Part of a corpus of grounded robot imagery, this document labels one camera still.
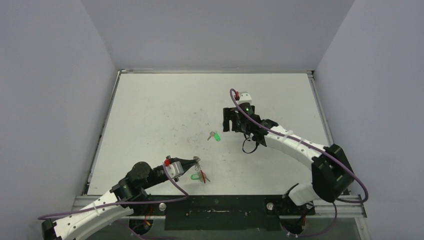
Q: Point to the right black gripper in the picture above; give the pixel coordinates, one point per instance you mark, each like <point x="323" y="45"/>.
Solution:
<point x="230" y="118"/>

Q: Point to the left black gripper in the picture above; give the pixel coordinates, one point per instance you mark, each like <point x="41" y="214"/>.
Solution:
<point x="186" y="164"/>

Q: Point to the large keyring with small rings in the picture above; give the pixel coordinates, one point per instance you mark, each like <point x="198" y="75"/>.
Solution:
<point x="199" y="170"/>

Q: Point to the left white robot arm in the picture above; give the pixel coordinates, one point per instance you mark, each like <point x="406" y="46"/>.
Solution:
<point x="128" y="197"/>

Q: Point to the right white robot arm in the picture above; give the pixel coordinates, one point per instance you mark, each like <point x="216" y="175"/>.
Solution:
<point x="330" y="169"/>

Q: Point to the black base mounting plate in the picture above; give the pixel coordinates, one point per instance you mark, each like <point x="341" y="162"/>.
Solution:
<point x="224" y="213"/>

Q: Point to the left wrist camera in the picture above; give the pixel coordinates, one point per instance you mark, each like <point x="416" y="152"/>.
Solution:
<point x="174" y="170"/>

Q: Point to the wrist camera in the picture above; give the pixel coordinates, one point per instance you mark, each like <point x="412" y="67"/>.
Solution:
<point x="243" y="97"/>
<point x="174" y="170"/>

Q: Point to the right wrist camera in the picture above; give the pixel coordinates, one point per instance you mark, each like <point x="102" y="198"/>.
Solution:
<point x="243" y="97"/>

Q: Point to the aluminium frame rail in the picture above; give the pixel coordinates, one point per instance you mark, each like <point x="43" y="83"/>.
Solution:
<point x="322" y="209"/>

